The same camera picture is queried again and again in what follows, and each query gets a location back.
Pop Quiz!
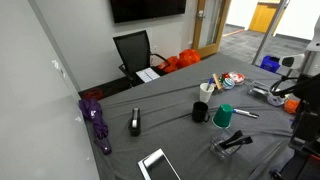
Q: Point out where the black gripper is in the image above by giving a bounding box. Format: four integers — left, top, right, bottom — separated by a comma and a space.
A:
293, 73, 320, 144

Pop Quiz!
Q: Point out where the green plastic cup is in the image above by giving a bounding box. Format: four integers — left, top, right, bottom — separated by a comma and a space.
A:
212, 103, 234, 130

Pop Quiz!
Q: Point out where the blue marker in cup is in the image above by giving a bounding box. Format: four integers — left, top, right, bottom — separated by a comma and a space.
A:
205, 77, 215, 92

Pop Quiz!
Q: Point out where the clear plastic bowl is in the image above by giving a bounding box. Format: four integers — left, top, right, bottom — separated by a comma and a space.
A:
209, 128, 248, 161

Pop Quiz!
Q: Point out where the white paper cup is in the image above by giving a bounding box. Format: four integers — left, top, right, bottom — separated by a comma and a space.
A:
199, 82, 215, 104

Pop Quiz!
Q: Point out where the blue bin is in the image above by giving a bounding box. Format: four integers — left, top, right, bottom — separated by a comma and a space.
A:
259, 55, 281, 74

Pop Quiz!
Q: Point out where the black marker with blue cap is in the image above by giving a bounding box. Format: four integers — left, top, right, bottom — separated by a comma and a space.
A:
232, 108, 260, 120

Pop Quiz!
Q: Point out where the clear tray with craft items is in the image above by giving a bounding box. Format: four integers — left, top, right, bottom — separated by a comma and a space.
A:
213, 71, 248, 93

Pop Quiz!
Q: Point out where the yellow wooden door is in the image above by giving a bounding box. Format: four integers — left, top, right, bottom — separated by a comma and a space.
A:
248, 0, 283, 34

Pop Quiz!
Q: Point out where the wooden block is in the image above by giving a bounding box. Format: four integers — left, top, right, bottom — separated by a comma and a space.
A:
212, 73, 224, 91

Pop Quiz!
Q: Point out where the wooden door with glass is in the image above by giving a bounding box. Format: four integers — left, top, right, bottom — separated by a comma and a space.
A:
192, 0, 232, 59

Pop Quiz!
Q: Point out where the large orange bag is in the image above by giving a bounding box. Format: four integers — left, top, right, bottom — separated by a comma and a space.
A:
178, 48, 202, 69

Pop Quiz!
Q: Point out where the small orange bag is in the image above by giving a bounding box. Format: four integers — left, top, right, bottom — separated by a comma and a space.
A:
157, 55, 181, 74

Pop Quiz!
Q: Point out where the grey tablecloth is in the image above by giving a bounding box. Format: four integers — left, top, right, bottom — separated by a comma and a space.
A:
84, 52, 301, 180

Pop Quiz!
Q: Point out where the silver tablet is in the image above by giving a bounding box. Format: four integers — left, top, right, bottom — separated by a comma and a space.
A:
137, 148, 182, 180

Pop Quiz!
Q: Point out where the black mesh office chair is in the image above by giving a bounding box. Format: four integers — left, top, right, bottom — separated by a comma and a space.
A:
112, 29, 171, 89

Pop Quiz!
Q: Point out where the purple folded umbrella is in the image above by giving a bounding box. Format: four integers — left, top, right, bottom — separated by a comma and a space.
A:
78, 98, 113, 156

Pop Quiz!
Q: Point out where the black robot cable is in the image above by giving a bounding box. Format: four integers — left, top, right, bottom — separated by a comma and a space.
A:
269, 68, 303, 98

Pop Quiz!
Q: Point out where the grey metal frame post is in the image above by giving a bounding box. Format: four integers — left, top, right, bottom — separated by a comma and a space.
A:
251, 0, 291, 66

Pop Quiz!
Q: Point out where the black cup with handle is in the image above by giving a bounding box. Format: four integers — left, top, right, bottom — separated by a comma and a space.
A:
191, 101, 211, 124

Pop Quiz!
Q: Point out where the black wall monitor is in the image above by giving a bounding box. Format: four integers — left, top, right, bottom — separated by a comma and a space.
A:
110, 0, 187, 24

